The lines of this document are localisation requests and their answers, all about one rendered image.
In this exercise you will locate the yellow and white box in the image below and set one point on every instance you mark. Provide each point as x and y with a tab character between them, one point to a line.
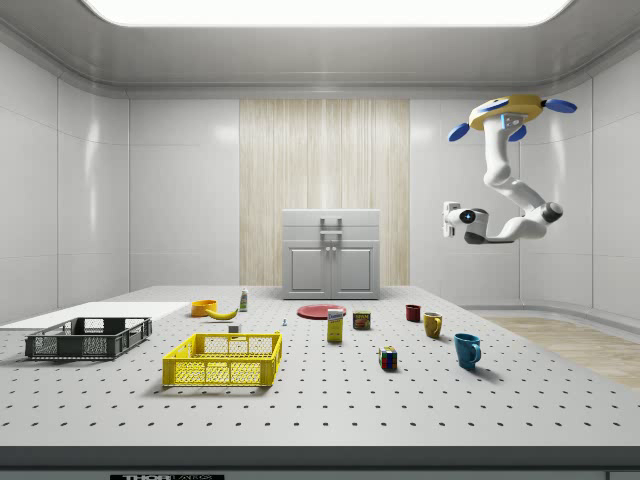
335	327

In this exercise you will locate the blue mug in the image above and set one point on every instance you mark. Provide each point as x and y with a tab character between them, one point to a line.
466	352

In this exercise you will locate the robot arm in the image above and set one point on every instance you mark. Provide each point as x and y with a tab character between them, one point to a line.
500	160

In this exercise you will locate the yellow bowl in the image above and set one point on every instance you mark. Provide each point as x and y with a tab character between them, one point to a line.
201	309

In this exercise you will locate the dark grey basket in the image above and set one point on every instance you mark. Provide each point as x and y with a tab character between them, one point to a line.
75	346

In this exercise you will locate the small white bottle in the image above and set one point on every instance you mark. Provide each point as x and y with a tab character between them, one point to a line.
244	301

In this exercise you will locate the red plate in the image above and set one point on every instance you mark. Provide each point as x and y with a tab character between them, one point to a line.
315	312

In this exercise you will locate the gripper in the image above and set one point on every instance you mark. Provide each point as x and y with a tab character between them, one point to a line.
450	205

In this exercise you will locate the yellow mug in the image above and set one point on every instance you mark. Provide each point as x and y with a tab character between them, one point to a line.
431	326

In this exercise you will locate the drone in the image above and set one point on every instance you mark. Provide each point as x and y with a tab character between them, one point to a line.
520	106

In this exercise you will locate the puzzle cube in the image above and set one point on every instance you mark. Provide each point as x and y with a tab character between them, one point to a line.
388	359

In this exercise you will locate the white cabinet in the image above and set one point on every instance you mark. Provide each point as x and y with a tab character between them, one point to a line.
330	260

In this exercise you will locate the grey cube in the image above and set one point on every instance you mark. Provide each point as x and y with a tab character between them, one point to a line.
234	329

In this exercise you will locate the yellow basket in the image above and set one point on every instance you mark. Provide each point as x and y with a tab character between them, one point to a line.
215	372

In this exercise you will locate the banana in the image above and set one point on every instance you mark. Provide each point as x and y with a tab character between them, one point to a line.
222	315

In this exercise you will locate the flat-sided can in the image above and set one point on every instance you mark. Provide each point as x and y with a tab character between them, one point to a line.
361	321

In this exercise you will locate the red mug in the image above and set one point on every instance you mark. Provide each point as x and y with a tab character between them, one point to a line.
413	313

